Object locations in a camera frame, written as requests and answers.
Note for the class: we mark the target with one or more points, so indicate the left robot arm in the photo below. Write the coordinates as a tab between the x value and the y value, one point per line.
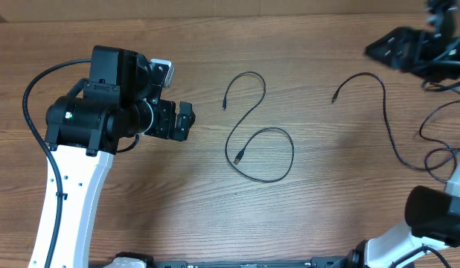
121	98

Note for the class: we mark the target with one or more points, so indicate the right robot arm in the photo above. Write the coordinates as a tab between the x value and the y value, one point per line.
432	218

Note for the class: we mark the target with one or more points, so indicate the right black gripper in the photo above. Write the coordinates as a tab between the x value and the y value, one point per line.
414	40

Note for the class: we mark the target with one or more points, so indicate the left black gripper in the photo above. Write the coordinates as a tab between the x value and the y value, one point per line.
165	129

